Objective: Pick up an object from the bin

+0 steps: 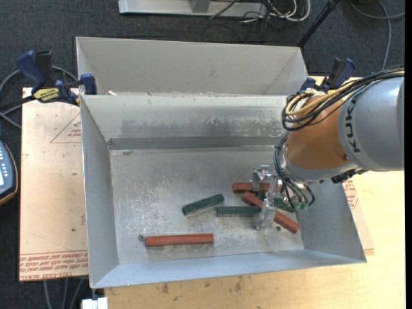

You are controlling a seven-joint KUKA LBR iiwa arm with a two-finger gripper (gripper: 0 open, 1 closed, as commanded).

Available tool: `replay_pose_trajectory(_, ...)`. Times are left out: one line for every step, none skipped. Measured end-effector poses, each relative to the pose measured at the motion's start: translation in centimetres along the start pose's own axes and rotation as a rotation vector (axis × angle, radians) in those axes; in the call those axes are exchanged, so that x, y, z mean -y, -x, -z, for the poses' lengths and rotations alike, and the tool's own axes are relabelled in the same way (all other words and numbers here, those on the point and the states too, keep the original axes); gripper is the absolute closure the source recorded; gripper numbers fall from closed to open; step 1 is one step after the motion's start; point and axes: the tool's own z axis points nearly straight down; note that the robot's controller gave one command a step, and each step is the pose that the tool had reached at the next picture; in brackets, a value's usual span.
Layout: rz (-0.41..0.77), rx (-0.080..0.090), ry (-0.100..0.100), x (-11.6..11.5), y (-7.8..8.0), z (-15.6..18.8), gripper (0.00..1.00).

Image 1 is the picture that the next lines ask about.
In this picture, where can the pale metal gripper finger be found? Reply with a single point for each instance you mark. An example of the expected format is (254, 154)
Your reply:
(261, 172)
(266, 216)

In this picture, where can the dark green flat block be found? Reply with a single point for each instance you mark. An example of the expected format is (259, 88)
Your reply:
(202, 204)
(286, 207)
(237, 211)

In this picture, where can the grey metal bin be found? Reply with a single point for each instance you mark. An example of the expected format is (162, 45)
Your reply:
(180, 179)

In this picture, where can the red-brown flat block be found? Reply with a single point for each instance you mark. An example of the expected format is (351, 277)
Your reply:
(286, 222)
(178, 239)
(241, 187)

